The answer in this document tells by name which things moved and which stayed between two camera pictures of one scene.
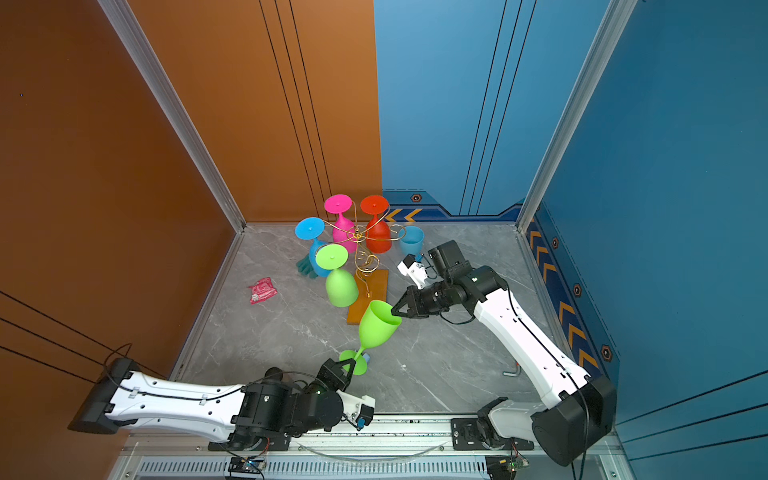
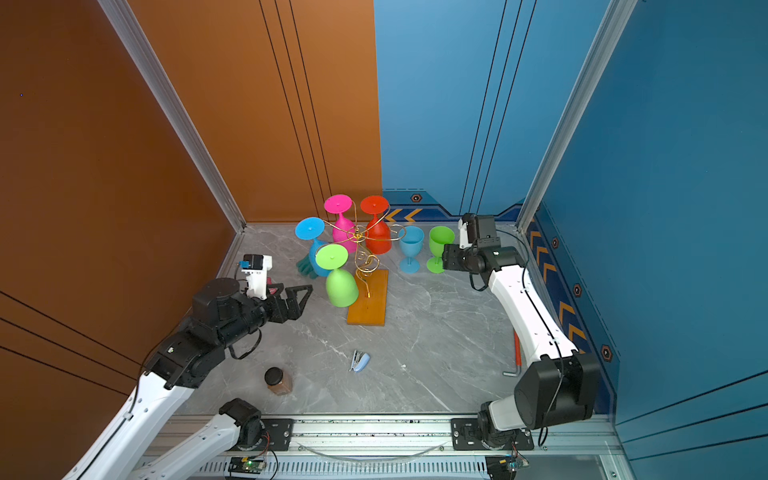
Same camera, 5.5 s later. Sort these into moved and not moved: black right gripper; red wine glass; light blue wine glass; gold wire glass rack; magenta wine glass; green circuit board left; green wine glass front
Moved: black right gripper
Not moved: red wine glass; green wine glass front; light blue wine glass; gold wire glass rack; magenta wine glass; green circuit board left
